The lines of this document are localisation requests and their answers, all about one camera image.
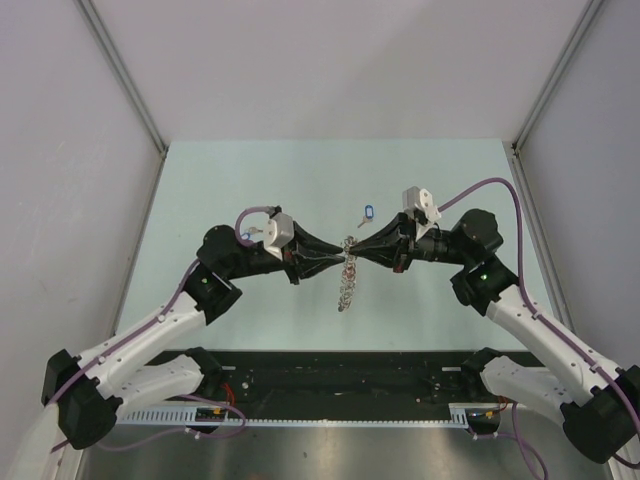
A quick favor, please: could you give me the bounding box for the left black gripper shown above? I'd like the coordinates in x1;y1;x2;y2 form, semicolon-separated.
225;221;344;285

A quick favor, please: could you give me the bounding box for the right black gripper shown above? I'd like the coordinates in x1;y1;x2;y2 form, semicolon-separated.
349;211;471;274

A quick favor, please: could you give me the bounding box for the key with blue tag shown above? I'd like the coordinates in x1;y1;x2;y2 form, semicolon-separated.
357;204;375;228
241;227;263;240

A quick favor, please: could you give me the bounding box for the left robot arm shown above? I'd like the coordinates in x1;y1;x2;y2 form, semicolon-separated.
41;213;344;450

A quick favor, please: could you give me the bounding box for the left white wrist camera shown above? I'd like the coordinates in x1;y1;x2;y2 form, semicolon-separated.
263;206;294;261

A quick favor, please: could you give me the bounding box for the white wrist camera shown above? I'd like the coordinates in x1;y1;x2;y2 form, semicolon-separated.
402;186;441;240
263;206;294;261

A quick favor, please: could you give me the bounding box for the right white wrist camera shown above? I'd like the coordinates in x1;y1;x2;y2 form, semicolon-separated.
402;186;441;240

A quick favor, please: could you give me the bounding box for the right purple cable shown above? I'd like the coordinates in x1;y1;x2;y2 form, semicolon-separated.
434;177;640;469

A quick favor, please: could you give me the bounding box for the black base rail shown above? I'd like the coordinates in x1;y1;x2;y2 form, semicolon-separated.
164;349;584;422

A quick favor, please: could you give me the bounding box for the grey cable duct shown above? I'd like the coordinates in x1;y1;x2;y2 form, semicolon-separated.
117;403;469;429

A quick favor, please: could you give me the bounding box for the right aluminium frame post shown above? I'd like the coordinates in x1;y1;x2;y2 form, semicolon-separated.
510;0;609;156

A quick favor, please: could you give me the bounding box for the aluminium frame post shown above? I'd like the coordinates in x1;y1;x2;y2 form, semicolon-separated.
510;0;609;156
73;0;168;159

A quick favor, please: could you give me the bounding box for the left aluminium frame post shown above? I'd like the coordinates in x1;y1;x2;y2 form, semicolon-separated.
73;0;168;159

